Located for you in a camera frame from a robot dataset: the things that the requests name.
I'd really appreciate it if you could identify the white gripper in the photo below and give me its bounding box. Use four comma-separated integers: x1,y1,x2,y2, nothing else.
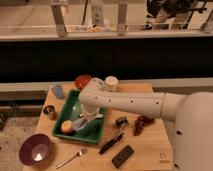
75,104,103,127

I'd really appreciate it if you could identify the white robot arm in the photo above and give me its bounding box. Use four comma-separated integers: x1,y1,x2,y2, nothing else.
79,78,213,171

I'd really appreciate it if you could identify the small metal cup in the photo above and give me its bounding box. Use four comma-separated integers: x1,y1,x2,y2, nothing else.
43,105,56,120

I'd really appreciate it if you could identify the blue plastic cup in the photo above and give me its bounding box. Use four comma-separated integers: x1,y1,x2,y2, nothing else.
51,84,64,99

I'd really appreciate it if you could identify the green plastic tray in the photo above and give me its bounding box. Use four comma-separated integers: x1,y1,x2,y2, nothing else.
52,90,107,144

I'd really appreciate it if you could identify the orange apple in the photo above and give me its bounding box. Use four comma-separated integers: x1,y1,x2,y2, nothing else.
61,120,74,134

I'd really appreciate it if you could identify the small dark round can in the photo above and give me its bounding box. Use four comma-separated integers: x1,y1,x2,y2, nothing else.
115,116,128,129

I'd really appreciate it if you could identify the red bowl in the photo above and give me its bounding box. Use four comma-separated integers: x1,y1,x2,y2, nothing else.
74,75,92,90

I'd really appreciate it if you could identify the white round container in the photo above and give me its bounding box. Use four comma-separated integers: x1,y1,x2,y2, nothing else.
105,76,118,92

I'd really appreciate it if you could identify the wooden table board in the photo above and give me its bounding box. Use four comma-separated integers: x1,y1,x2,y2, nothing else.
22,82,174,171

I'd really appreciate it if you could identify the black rectangular block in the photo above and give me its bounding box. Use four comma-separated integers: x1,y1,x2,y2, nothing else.
112,145,134,168

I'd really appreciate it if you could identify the dark red grape bunch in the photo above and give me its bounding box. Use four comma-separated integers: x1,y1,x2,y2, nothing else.
133,116,155,136

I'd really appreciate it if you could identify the purple bowl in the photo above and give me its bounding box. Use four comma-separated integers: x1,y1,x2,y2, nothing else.
19,134,53,166

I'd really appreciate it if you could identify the black handled knife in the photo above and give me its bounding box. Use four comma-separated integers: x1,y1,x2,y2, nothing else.
99,133,123,154

